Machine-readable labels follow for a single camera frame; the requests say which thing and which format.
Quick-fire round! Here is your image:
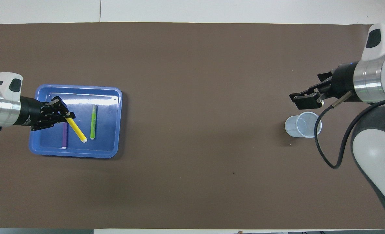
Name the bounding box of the yellow marker pen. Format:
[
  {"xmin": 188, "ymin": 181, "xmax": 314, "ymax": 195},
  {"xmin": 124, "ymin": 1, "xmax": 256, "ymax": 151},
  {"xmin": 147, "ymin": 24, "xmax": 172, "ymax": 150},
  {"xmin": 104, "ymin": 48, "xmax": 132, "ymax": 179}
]
[{"xmin": 65, "ymin": 117, "xmax": 88, "ymax": 143}]

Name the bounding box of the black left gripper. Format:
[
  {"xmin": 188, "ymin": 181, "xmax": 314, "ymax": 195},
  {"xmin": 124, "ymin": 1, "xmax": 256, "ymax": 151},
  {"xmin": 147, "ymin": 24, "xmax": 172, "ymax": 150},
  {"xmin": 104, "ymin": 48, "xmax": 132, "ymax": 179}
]
[{"xmin": 19, "ymin": 96, "xmax": 76, "ymax": 132}]

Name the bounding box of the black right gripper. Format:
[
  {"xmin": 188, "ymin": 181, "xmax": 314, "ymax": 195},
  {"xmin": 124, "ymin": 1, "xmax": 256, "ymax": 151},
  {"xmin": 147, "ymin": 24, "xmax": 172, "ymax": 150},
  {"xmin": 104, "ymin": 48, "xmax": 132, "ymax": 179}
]
[{"xmin": 289, "ymin": 62, "xmax": 358, "ymax": 110}]

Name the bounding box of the blue plastic tray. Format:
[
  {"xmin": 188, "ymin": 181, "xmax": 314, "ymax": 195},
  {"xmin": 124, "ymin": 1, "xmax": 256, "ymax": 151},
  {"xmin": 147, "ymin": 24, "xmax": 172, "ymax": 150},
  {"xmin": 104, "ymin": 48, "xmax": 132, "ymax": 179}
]
[{"xmin": 29, "ymin": 84, "xmax": 123, "ymax": 159}]

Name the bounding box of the clear plastic cup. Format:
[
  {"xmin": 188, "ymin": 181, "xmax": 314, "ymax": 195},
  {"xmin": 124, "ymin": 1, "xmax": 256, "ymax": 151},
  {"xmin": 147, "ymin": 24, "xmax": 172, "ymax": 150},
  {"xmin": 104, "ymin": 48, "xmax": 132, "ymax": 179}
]
[{"xmin": 285, "ymin": 112, "xmax": 322, "ymax": 139}]

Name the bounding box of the brown table mat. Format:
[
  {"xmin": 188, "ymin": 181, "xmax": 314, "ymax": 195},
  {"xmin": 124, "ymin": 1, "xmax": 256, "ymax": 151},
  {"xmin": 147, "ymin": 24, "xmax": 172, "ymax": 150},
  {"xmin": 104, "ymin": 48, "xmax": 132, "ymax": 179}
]
[{"xmin": 0, "ymin": 22, "xmax": 385, "ymax": 230}]

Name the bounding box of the green marker pen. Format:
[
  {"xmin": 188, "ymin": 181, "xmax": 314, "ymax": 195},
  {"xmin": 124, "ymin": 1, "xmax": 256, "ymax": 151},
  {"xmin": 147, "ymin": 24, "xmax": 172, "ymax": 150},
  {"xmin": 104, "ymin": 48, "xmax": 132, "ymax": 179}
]
[{"xmin": 90, "ymin": 104, "xmax": 98, "ymax": 140}]

